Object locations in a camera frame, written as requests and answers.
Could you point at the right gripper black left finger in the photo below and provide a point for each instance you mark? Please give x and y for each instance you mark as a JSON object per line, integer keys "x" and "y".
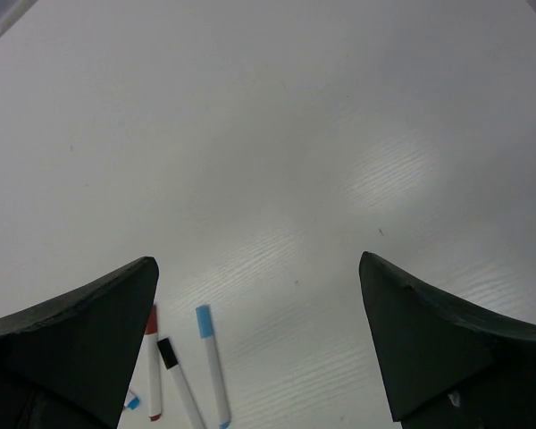
{"x": 67, "y": 362}

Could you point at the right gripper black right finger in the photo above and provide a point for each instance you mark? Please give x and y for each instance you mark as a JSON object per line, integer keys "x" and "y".
{"x": 446, "y": 362}

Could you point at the brown cap marker pen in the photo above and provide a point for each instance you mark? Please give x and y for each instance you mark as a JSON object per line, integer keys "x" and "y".
{"x": 154, "y": 389}

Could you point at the black cap marker pen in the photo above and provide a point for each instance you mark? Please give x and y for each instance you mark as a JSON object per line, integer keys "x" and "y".
{"x": 172, "y": 365}

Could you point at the light blue cap marker pen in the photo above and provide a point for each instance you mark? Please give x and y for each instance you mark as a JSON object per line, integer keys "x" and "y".
{"x": 206, "y": 332}

